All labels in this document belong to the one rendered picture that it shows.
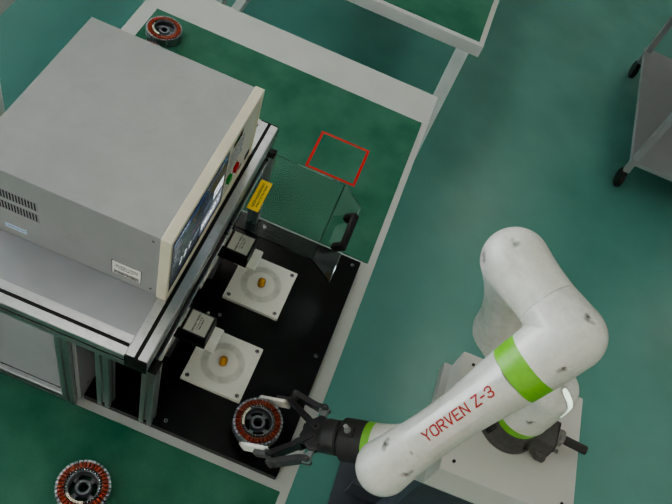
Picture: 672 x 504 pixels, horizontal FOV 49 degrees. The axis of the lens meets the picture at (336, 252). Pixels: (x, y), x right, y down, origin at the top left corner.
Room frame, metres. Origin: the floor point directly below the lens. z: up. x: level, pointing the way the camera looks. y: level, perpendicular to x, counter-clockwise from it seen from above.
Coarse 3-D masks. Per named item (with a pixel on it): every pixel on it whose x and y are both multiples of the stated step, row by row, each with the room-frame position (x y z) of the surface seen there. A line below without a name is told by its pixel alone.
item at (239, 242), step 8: (232, 232) 1.02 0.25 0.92; (240, 232) 1.03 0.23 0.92; (232, 240) 1.00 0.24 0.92; (240, 240) 1.01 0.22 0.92; (248, 240) 1.02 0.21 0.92; (256, 240) 1.03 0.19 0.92; (224, 248) 0.97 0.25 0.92; (232, 248) 0.98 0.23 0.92; (240, 248) 0.99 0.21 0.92; (248, 248) 1.00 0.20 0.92; (224, 256) 0.97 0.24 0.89; (232, 256) 0.97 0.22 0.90; (240, 256) 0.97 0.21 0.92; (248, 256) 0.97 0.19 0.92; (256, 256) 1.01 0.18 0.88; (240, 264) 0.97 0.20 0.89; (248, 264) 0.98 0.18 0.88; (256, 264) 0.99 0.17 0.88
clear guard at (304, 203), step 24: (264, 168) 1.13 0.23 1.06; (288, 168) 1.16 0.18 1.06; (288, 192) 1.09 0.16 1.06; (312, 192) 1.12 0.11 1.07; (336, 192) 1.15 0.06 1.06; (240, 216) 0.97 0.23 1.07; (264, 216) 1.00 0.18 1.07; (288, 216) 1.02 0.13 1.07; (312, 216) 1.05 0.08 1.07; (336, 216) 1.09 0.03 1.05; (288, 240) 0.96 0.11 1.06; (312, 240) 0.99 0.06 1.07; (336, 240) 1.04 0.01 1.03; (336, 264) 1.00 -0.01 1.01
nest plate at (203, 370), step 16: (224, 336) 0.82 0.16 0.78; (208, 352) 0.77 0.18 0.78; (224, 352) 0.79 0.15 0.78; (240, 352) 0.80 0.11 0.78; (256, 352) 0.82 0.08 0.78; (192, 368) 0.71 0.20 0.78; (208, 368) 0.73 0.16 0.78; (224, 368) 0.75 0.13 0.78; (240, 368) 0.76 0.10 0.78; (208, 384) 0.69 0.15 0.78; (224, 384) 0.71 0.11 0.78; (240, 384) 0.73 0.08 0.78; (240, 400) 0.69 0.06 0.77
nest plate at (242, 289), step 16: (240, 272) 1.01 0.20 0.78; (256, 272) 1.03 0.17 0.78; (272, 272) 1.05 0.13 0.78; (288, 272) 1.07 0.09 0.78; (240, 288) 0.97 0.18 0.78; (256, 288) 0.98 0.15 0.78; (272, 288) 1.00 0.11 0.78; (288, 288) 1.02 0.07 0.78; (240, 304) 0.93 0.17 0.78; (256, 304) 0.94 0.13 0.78; (272, 304) 0.96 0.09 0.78
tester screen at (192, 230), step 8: (224, 168) 0.92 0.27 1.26; (216, 176) 0.87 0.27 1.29; (224, 176) 0.93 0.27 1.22; (216, 184) 0.88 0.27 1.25; (208, 192) 0.84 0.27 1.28; (208, 200) 0.85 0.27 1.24; (200, 208) 0.81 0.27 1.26; (208, 208) 0.86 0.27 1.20; (192, 216) 0.77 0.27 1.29; (200, 216) 0.81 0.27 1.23; (192, 224) 0.77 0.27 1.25; (200, 224) 0.82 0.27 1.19; (184, 232) 0.73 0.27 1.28; (192, 232) 0.78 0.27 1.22; (184, 240) 0.74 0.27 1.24; (192, 240) 0.79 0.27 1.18; (176, 248) 0.70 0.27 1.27; (184, 248) 0.75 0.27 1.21; (192, 248) 0.80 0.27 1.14; (176, 256) 0.71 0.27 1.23; (184, 256) 0.75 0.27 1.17; (176, 264) 0.71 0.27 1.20
